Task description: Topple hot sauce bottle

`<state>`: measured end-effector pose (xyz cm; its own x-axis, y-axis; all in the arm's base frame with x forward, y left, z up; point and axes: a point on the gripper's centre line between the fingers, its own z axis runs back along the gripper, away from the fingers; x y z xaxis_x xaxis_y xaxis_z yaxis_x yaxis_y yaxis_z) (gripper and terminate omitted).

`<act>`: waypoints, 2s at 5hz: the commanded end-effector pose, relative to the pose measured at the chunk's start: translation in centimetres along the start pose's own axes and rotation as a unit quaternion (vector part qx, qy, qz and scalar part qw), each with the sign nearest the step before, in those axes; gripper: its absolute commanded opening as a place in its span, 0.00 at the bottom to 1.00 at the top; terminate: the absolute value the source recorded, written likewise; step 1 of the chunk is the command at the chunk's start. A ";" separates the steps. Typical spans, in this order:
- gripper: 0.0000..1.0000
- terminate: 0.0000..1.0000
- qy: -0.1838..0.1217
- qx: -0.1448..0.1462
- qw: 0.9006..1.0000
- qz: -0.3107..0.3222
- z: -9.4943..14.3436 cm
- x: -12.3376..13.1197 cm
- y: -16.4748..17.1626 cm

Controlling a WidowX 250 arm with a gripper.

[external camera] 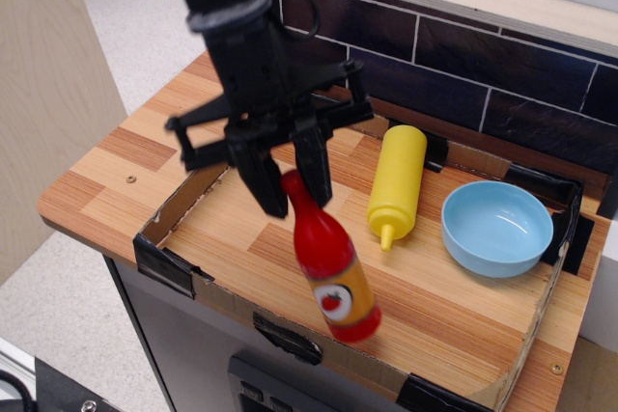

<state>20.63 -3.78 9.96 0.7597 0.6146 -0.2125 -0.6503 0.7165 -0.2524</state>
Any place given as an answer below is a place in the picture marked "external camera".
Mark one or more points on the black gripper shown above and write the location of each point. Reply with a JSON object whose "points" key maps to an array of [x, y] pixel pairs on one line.
{"points": [[266, 96]]}

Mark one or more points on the red hot sauce bottle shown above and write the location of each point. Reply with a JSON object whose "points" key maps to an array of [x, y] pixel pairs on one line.
{"points": [[327, 258]]}

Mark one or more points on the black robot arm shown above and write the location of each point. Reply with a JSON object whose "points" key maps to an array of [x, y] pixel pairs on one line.
{"points": [[222, 12]]}

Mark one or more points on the yellow mustard squeeze bottle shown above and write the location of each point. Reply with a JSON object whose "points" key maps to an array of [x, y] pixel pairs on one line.
{"points": [[394, 199]]}

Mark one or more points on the taped cardboard fence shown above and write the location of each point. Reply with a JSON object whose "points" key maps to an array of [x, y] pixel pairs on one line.
{"points": [[447, 337]]}

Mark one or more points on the grey cabinet base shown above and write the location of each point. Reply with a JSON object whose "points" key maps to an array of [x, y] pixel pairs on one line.
{"points": [[205, 361]]}

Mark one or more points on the light blue bowl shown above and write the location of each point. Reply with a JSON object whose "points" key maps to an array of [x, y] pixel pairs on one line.
{"points": [[495, 229]]}

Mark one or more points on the light plywood panel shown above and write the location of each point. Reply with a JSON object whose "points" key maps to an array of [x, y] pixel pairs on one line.
{"points": [[58, 99]]}

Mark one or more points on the dark tile backsplash panel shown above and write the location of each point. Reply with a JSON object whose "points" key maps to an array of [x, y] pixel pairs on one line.
{"points": [[541, 95]]}

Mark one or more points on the black metal bracket plate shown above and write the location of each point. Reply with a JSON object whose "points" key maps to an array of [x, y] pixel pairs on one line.
{"points": [[57, 392]]}

